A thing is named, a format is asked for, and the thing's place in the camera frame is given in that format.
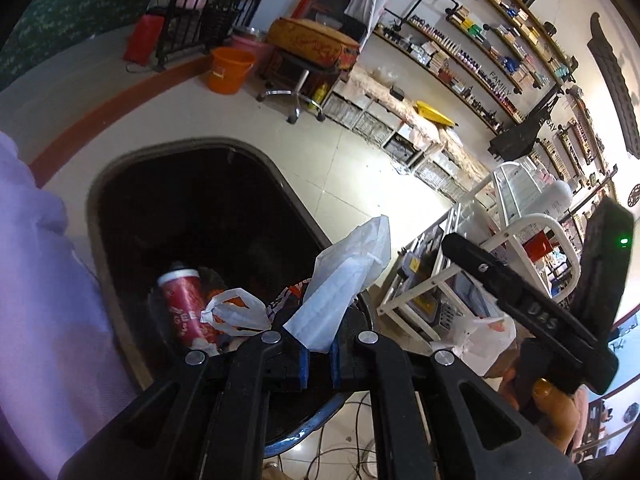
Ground dark brown trash bin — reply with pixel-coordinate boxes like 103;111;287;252
86;136;383;458

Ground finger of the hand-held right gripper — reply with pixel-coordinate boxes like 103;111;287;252
441;232;516;303

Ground white paper bag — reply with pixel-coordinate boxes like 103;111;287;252
284;215;392;352

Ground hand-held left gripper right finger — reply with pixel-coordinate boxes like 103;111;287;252
327;305;586;480

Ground lace bench cover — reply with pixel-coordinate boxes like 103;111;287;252
347;67;493;181

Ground red flat case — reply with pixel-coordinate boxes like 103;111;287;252
123;14;165;66

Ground black floor cables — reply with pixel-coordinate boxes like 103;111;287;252
300;395;381;480

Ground white plastic shopping bag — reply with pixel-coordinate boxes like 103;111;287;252
432;310;517;377

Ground yellow bottle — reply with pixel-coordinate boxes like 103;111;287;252
306;81;329;112

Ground person's right hand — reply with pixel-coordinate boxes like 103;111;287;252
499;362;592;457

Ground wooden wall shelf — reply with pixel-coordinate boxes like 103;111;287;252
372;15;526;126
445;5;523;93
470;0;565;86

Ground pink plastic bucket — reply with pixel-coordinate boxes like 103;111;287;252
231;32;275;68

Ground black metal rack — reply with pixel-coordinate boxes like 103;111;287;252
155;0;281;68

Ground white storage bench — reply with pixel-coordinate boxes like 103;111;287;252
322;67;496;206

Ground orange plastic bucket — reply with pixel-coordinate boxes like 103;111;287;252
207;47;257;95

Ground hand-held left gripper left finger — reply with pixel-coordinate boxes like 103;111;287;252
57;305;311;480

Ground worn red yellow suitcase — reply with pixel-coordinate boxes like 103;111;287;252
265;17;362;77

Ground white metal rack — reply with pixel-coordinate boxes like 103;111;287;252
377;160;583;346

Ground white plastic bag orange print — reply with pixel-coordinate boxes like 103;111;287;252
200;287;273;338

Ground black swivel stool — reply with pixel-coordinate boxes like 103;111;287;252
257;52;347;125

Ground green patterned tablecloth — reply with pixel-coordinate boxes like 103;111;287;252
0;0;168;93

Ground row of small bottles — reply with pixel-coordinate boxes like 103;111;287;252
410;17;521;116

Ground wicker basket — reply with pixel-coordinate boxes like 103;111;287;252
352;111;393;146
325;94;363;125

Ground black carved wall ornament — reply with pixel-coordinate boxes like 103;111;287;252
587;12;640;156

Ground printed snack packet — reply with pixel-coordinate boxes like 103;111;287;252
265;280;312;322

